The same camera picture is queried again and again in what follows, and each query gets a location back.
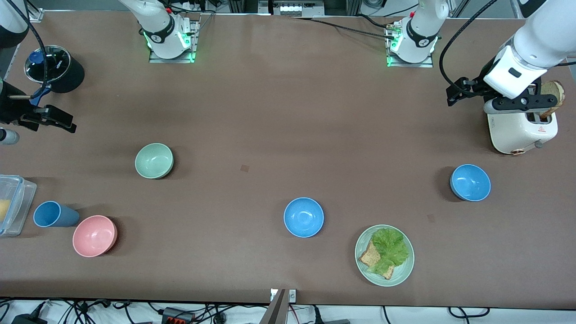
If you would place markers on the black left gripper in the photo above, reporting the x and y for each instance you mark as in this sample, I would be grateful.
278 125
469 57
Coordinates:
478 88

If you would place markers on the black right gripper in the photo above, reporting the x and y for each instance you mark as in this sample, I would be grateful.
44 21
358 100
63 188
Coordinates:
10 109

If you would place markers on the blue bowl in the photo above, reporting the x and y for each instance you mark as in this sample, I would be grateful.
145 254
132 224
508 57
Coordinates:
470 182
303 217

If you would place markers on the light green bowl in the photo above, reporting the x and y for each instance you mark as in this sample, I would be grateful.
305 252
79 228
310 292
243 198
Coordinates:
154 160

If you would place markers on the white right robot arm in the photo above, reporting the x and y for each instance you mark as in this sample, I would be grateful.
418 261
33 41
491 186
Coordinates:
162 31

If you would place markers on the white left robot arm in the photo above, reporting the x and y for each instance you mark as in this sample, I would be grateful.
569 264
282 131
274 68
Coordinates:
540 36

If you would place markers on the pink bowl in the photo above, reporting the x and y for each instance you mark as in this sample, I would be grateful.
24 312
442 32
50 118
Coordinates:
93 236

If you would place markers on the small blue plastic piece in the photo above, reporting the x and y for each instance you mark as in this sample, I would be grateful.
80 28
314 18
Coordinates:
40 95

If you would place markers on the bread slice with crust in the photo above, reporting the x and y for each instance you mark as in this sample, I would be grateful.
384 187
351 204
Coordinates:
554 95

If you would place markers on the black round container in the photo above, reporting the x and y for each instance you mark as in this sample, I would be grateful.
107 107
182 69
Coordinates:
67 72

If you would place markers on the clear plastic food box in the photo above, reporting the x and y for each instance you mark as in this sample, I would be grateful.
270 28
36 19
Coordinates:
20 202

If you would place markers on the yellow food piece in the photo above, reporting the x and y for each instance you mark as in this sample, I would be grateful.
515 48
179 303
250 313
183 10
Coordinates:
3 210

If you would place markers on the blue cup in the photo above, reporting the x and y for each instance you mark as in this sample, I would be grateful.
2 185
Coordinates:
54 214

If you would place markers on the green lettuce leaf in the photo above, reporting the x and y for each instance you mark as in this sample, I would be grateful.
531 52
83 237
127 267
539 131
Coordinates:
390 247

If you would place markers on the black power adapter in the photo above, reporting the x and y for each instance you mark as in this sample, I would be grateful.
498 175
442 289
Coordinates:
27 319

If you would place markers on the brown toast slice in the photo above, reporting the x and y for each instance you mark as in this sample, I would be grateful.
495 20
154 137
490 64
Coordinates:
370 257

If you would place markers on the white socket strip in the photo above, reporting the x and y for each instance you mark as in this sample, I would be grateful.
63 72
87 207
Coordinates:
297 7

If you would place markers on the black red power strip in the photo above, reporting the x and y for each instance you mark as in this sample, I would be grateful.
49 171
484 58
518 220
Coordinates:
177 316

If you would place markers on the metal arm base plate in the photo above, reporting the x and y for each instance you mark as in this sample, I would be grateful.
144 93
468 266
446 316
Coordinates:
193 49
425 64

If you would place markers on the metal camera stand bracket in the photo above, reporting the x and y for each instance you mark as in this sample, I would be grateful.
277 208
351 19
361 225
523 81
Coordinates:
281 308

